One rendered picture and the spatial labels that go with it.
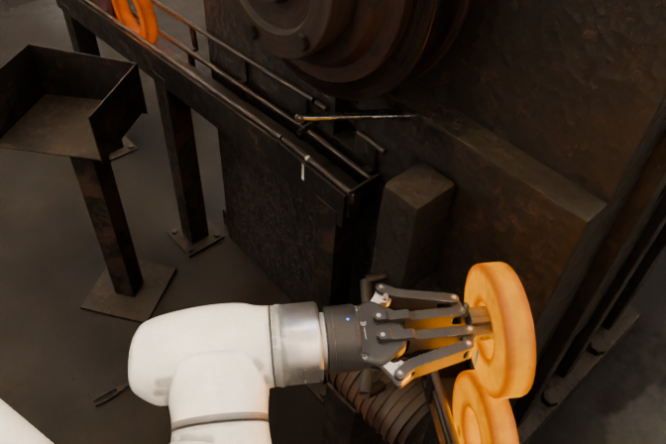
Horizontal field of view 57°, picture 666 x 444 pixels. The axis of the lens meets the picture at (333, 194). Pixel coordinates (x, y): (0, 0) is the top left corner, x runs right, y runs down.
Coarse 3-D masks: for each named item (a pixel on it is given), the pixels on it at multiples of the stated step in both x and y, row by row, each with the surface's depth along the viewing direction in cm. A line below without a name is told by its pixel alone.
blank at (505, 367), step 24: (480, 264) 72; (504, 264) 71; (480, 288) 72; (504, 288) 66; (504, 312) 65; (528, 312) 65; (504, 336) 64; (528, 336) 64; (480, 360) 74; (504, 360) 65; (528, 360) 64; (504, 384) 66; (528, 384) 66
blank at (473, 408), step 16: (464, 384) 79; (480, 384) 75; (464, 400) 79; (480, 400) 73; (496, 400) 73; (464, 416) 81; (480, 416) 74; (496, 416) 71; (512, 416) 71; (464, 432) 81; (480, 432) 74; (496, 432) 70; (512, 432) 71
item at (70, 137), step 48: (48, 48) 135; (0, 96) 130; (48, 96) 144; (96, 96) 142; (0, 144) 131; (48, 144) 131; (96, 144) 123; (96, 192) 145; (96, 288) 176; (144, 288) 176
